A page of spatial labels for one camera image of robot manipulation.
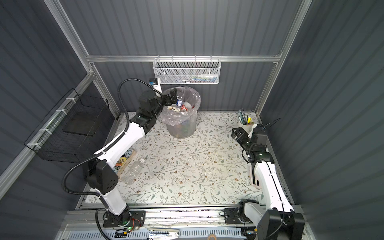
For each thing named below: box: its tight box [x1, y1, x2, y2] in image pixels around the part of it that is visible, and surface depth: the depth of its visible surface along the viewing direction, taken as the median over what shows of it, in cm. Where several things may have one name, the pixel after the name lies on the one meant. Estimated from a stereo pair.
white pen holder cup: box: [238, 115, 254, 135], surface depth 104 cm
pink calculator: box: [250, 166, 261, 189], surface depth 84 cm
